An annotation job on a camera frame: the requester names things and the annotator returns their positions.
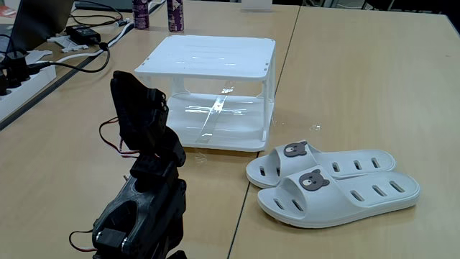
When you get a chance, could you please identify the white bear slipper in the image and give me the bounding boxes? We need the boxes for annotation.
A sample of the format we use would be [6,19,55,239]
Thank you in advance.
[246,140,397,190]
[257,168,421,230]

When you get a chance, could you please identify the white plastic box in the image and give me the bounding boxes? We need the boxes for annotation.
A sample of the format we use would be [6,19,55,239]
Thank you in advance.
[134,35,277,153]

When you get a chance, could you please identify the black power adapter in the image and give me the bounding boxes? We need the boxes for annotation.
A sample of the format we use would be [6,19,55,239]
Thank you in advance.
[65,24,102,46]

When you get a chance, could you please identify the white printed plastic part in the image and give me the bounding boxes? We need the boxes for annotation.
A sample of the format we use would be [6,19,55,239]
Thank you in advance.
[46,35,90,54]

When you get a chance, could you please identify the purple drink can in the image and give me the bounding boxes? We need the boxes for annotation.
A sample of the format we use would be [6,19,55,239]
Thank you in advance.
[166,0,185,33]
[132,0,150,30]

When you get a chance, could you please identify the white flat plastic piece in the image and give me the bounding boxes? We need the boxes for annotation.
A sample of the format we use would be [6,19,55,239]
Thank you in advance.
[23,49,54,65]

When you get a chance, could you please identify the white power strip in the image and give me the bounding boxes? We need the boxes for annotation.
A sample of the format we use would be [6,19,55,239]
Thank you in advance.
[0,64,58,123]

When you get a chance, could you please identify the dark laptop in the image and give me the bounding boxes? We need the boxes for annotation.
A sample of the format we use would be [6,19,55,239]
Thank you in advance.
[6,0,75,53]

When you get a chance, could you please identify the black plug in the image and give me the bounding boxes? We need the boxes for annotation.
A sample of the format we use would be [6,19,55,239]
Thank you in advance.
[1,50,32,89]

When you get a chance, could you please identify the red packet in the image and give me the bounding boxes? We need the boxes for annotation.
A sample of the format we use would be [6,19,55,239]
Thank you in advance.
[0,5,18,19]

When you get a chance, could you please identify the black power cable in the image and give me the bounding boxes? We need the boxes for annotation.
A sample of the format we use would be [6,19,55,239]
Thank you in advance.
[27,42,111,74]

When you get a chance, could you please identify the red black arm wire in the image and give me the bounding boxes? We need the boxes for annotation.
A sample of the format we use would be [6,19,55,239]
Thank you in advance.
[98,117,141,159]

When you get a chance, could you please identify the white cable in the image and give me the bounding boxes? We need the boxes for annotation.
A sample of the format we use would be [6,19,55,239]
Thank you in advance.
[53,22,134,64]

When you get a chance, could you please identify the black looped cable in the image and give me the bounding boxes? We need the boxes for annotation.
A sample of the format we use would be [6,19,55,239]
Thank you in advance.
[70,0,125,28]

